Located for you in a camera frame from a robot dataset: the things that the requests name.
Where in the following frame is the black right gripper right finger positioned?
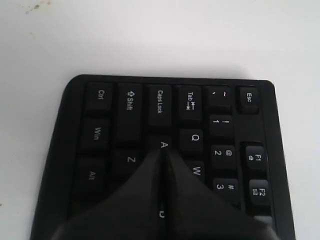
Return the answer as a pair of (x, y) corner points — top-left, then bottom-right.
(165, 151), (279, 240)

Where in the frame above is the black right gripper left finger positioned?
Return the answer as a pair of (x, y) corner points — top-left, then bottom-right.
(52, 149), (166, 240)

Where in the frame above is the black acer keyboard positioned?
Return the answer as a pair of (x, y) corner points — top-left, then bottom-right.
(30, 74), (296, 240)

